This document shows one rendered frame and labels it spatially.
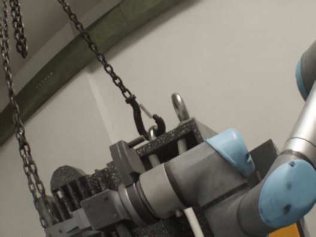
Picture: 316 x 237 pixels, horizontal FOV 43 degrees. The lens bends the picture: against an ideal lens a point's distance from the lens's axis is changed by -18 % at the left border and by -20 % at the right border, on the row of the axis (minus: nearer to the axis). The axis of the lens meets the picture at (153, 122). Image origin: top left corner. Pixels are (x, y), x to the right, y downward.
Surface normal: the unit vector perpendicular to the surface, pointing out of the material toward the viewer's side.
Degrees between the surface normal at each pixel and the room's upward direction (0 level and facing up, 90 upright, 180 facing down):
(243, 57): 90
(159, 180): 70
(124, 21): 90
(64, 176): 90
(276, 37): 90
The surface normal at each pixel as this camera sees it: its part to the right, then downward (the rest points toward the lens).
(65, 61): -0.53, -0.04
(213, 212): -0.68, 0.09
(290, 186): 0.25, -0.40
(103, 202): -0.29, -0.22
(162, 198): -0.09, 0.15
